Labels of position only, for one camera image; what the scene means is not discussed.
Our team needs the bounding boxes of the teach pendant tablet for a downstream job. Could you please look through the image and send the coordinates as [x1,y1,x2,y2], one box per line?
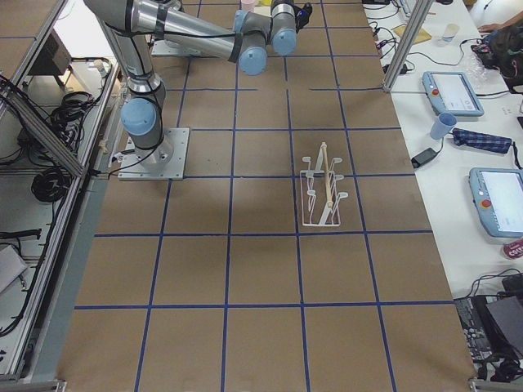
[422,71,484,118]
[468,167,522,238]

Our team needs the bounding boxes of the white wire cup rack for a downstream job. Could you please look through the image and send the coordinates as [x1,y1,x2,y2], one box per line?
[299,141,349,227]

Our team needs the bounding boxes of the blue cup on desk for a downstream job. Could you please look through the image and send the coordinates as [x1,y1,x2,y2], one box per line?
[430,113,457,140]

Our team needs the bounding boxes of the pink cup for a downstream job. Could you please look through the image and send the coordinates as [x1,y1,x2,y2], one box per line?
[240,0,258,11]

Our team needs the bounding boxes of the paper cup on desk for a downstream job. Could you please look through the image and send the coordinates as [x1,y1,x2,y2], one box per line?
[440,24,460,44]

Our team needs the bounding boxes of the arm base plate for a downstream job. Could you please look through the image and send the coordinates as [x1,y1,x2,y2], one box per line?
[151,40,193,57]
[117,127,190,180]

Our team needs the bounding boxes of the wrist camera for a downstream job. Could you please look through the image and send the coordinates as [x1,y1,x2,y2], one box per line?
[293,2,313,33]

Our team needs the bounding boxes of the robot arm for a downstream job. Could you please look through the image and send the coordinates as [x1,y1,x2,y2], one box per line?
[85,1,311,166]

